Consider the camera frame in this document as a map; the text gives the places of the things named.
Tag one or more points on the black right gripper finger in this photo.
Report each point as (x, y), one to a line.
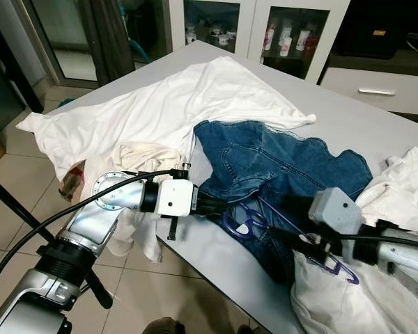
(284, 229)
(284, 239)

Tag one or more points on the purple plastic hanger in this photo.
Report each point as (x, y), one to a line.
(275, 216)

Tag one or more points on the blue denim jeans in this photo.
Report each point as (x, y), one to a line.
(279, 160)

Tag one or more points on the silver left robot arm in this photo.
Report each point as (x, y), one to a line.
(76, 229)

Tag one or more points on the large white t-shirt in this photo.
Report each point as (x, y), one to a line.
(160, 104)

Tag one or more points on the grey robot left foot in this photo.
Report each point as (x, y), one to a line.
(164, 325)

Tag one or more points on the white drawer unit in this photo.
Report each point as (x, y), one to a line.
(376, 90)

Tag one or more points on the white glass door cabinet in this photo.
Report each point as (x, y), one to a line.
(265, 28)

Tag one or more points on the grey curtain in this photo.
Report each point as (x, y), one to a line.
(108, 35)

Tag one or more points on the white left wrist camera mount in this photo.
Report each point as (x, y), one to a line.
(174, 198)

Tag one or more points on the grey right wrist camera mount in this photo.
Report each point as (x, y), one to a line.
(338, 212)

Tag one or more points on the silver sliding door frame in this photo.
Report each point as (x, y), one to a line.
(42, 42)

